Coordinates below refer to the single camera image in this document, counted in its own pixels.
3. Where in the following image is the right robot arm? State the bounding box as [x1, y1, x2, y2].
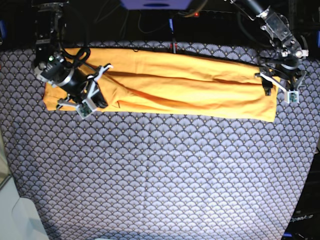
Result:
[32, 0, 112, 119]

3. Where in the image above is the red black table clamp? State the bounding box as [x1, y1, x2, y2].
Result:
[170, 37, 178, 54]

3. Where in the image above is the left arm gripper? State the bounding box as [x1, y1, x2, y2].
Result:
[254, 11, 309, 104]

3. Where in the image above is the yellow T-shirt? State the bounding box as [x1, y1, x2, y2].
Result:
[42, 47, 281, 123]

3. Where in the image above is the black OpenArm case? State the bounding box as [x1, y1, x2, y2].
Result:
[282, 148, 320, 240]

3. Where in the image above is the blue white box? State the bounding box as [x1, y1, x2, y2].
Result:
[120, 0, 191, 10]

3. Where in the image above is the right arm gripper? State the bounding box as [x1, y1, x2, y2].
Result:
[33, 47, 113, 118]

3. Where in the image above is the blue fan-pattern tablecloth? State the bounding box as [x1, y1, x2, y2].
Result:
[0, 49, 320, 240]

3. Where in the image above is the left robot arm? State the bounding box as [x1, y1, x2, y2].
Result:
[230, 0, 309, 104]

